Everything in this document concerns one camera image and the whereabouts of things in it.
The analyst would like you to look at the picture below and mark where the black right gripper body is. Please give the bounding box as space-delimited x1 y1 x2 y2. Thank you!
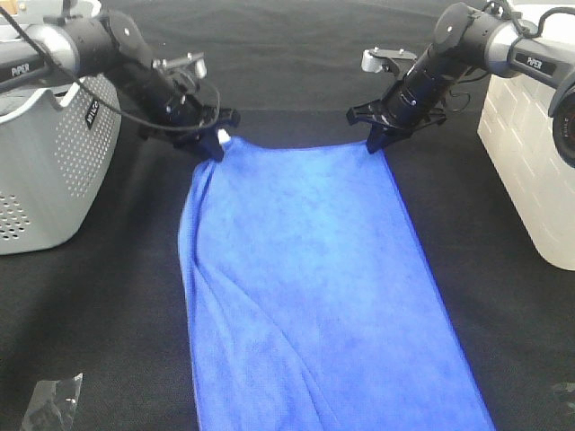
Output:
346 92 447 137

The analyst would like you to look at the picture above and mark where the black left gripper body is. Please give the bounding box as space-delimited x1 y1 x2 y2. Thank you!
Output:
137 101 241 151

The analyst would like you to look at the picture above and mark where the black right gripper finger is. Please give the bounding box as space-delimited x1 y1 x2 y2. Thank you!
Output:
366 124 395 154

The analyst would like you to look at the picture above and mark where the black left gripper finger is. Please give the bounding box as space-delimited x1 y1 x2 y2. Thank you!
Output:
190 128 225 162

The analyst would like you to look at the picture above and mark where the blue microfibre towel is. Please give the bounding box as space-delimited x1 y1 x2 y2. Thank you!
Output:
178 136 493 430

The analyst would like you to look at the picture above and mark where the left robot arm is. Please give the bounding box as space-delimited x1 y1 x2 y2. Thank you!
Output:
1 10 240 162

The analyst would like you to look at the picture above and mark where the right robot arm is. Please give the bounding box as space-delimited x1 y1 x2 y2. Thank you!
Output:
347 1 574 165

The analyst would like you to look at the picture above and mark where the white storage box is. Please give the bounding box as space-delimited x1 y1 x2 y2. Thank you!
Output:
478 1 574 270

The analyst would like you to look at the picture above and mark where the grey perforated laundry basket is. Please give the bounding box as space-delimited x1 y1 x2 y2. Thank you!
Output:
1 75 121 255

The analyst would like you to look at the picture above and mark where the black table cloth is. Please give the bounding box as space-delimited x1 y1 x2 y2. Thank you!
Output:
1 1 574 430

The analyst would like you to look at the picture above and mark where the clear tape piece left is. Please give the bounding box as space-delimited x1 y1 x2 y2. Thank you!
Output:
20 373 84 431

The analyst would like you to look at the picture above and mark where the clear tape piece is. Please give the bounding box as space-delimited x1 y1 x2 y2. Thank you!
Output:
551 382 575 416
20 373 84 431

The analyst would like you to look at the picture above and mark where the clear tape piece right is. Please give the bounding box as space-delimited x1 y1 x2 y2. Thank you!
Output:
551 382 575 416

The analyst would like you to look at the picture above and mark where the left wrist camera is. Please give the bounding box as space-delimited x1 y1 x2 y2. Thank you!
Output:
152 52 208 79

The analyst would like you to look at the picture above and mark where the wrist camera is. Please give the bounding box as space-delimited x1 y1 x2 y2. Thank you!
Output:
152 52 208 79
360 47 417 76

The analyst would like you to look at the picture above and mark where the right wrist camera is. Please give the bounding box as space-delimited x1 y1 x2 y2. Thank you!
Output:
360 47 417 76

